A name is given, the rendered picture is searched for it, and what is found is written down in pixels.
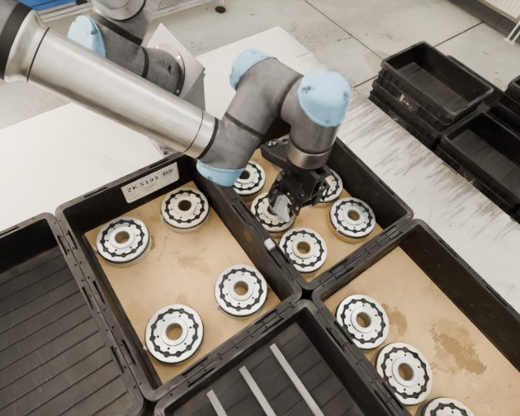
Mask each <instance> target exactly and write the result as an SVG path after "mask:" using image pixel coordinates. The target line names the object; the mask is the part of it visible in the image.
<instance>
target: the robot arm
mask: <svg viewBox="0 0 520 416"><path fill-rule="evenodd" d="M161 2H162V0H92V3H93V6H92V10H91V12H90V14H89V16H79V17H77V18H76V21H73V23H72V25H71V26H70V29H69V34H68V37H67V36H65V35H62V34H60V33H59V32H57V31H55V30H53V29H51V28H49V27H48V26H46V25H45V24H44V23H43V22H42V20H41V19H40V16H39V14H38V12H37V11H36V10H34V9H32V8H30V7H28V6H27V5H25V4H23V3H22V2H20V1H18V0H0V79H1V80H4V81H6V82H8V83H10V82H14V81H17V80H23V81H25V82H28V83H30V84H32V85H34V86H37V87H39V88H41V89H43V90H46V91H47V92H50V93H52V94H54V95H56V96H58V97H61V98H63V99H65V100H67V101H69V102H72V103H74V104H76V105H78V106H81V107H83V108H85V109H87V110H89V111H92V112H94V113H96V114H98V115H100V116H103V117H105V118H107V119H109V120H111V121H114V122H115V123H118V124H120V125H123V126H124V127H127V128H129V129H131V130H133V131H136V132H138V133H140V134H142V135H145V136H147V137H149V138H150V139H154V140H156V141H158V142H159V143H161V144H165V145H167V146H168V147H170V148H173V149H175V150H177V151H179V152H182V153H184V154H186V155H188V156H191V157H193V158H196V159H198V163H197V165H196V168H197V170H198V171H199V173H200V174H201V175H203V176H204V177H206V178H207V179H210V180H211V181H212V182H214V183H216V184H219V185H221V186H225V187H229V186H232V185H234V184H235V182H236V181H237V179H238V178H239V176H240V174H241V173H242V171H243V170H244V169H245V168H246V167H247V166H248V165H247V164H248V161H249V160H250V158H251V157H252V156H253V153H254V152H255V150H256V148H257V147H258V145H259V143H260V142H261V140H262V137H263V136H264V135H265V134H266V132H267V130H268V128H269V126H270V125H271V123H272V122H273V120H274V118H275V117H277V118H279V119H281V120H282V121H285V122H287V123H288V124H290V125H291V130H290V134H289V138H288V142H287V144H286V143H284V142H282V141H280V140H278V139H272V140H269V141H267V142H266V143H265V144H262V145H260V150H261V154H262V157H263V158H265V159H266V160H268V161H269V162H271V163H273V164H275V165H277V166H278V167H279V168H281V169H283V170H282V171H281V172H279V173H278V174H277V176H276V179H275V181H274V183H273V184H272V187H271V188H270V190H269V192H268V194H267V199H268V203H269V206H270V209H271V212H272V213H273V214H274V215H279V216H280V217H281V218H282V219H283V220H284V221H285V222H290V216H289V214H288V212H287V209H286V207H287V204H288V200H287V198H288V199H289V200H290V203H291V209H292V211H293V212H294V213H295V214H296V216H298V215H299V213H300V209H302V208H303V207H306V206H308V207H309V208H310V209H312V208H313V206H315V205H316V204H318V203H319V202H320V200H322V201H324V200H325V198H326V196H327V194H328V192H329V188H330V187H331V186H330V185H329V184H328V183H327V182H326V181H325V180H324V179H325V178H326V177H329V176H330V175H331V172H332V170H331V169H330V168H329V167H328V166H327V165H326V164H325V163H326V161H327V159H328V157H329V154H330V151H331V149H332V147H333V143H334V141H335V139H336V136H337V134H338V131H339V128H340V126H341V124H342V122H343V120H344V119H345V116H346V114H347V105H348V103H349V100H350V97H351V88H350V86H349V84H348V82H347V80H346V79H345V78H344V77H343V76H342V75H340V74H339V73H336V72H334V71H332V72H327V71H326V69H316V70H313V71H311V72H309V73H307V74H306V75H303V74H301V73H299V72H297V71H295V70H294V69H292V68H291V67H289V66H287V65H285V64H284V63H282V62H281V61H279V60H278V58H276V57H274V56H271V55H269V54H266V53H264V52H262V51H261V50H258V49H254V48H251V49H247V50H245V51H243V52H242V53H241V54H240V55H239V56H238V57H237V58H236V60H235V61H234V63H233V65H232V67H231V70H232V72H231V73H230V75H229V83H230V86H231V87H232V88H233V89H234V90H235V91H236V93H235V95H234V97H233V99H232V101H231V103H230V104H229V106H228V108H227V110H226V111H225V113H224V115H223V117H222V118H221V120H220V119H218V118H216V117H214V116H212V115H211V114H209V113H207V112H205V111H203V110H202V109H200V108H198V107H196V106H194V105H192V104H191V103H189V102H186V101H185V100H183V99H181V98H180V97H177V96H175V95H174V94H173V93H174V91H175V89H176V86H177V80H178V67H177V62H176V60H175V59H174V57H173V56H172V55H171V54H169V53H168V52H167V51H165V50H161V49H156V48H149V47H143V46H141V44H142V42H143V40H144V37H145V35H146V33H147V31H148V29H149V26H150V24H151V22H152V20H153V18H154V15H155V12H156V11H157V9H158V6H159V5H160V4H161ZM322 186H324V187H322ZM325 190H326V192H325V194H324V191H325ZM323 194H324V195H323ZM296 208H299V209H298V210H297V209H296Z"/></svg>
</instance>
